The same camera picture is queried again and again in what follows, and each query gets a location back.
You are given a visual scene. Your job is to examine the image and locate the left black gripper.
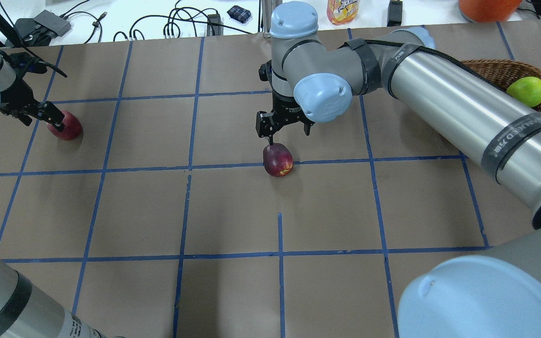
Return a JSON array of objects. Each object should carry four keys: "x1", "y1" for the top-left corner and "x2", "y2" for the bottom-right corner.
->
[{"x1": 0, "y1": 52, "x2": 65, "y2": 132}]

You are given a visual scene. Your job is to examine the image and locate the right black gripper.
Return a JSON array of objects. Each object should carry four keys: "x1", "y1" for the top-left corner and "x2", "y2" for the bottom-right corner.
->
[{"x1": 255, "y1": 61, "x2": 314, "y2": 139}]

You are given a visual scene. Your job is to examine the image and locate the dark red apple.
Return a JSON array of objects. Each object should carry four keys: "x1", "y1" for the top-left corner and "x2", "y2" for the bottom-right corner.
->
[{"x1": 263, "y1": 143, "x2": 294, "y2": 177}]

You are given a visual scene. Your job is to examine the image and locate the red yellow apple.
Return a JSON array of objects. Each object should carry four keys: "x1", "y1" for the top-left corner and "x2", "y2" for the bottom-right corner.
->
[{"x1": 47, "y1": 110, "x2": 83, "y2": 141}]

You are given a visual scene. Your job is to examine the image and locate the green apple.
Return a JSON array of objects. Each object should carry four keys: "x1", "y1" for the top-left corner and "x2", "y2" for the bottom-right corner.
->
[{"x1": 505, "y1": 77, "x2": 541, "y2": 108}]

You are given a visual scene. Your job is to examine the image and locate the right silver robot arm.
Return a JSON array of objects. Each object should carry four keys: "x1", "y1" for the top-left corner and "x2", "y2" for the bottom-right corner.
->
[{"x1": 256, "y1": 1, "x2": 541, "y2": 338}]

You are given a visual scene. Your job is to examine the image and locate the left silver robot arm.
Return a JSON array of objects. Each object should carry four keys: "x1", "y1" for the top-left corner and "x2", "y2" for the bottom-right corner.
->
[{"x1": 0, "y1": 51, "x2": 103, "y2": 338}]

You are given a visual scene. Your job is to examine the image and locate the woven wicker basket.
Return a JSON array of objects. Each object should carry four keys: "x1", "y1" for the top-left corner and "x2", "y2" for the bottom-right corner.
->
[{"x1": 462, "y1": 59, "x2": 541, "y2": 111}]

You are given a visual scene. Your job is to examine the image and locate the grey hub box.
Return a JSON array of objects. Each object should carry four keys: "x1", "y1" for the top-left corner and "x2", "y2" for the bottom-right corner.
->
[{"x1": 33, "y1": 9, "x2": 71, "y2": 37}]

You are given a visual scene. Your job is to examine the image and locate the dark blue checkered pouch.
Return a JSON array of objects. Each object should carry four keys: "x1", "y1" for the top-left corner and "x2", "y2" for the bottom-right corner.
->
[{"x1": 227, "y1": 6, "x2": 252, "y2": 24}]

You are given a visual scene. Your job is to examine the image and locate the orange drink bottle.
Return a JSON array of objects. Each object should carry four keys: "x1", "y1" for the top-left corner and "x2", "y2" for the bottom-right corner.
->
[{"x1": 326, "y1": 0, "x2": 360, "y2": 26}]

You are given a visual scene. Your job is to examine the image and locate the black power brick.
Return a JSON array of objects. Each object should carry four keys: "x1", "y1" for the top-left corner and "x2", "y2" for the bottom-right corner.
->
[{"x1": 386, "y1": 0, "x2": 403, "y2": 26}]

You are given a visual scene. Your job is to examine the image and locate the orange round container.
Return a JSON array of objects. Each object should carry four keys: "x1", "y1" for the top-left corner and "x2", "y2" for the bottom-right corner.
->
[{"x1": 457, "y1": 0, "x2": 522, "y2": 22}]

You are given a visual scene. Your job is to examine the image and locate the black cables bundle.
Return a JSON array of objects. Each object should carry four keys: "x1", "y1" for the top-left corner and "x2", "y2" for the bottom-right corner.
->
[{"x1": 59, "y1": 0, "x2": 262, "y2": 43}]

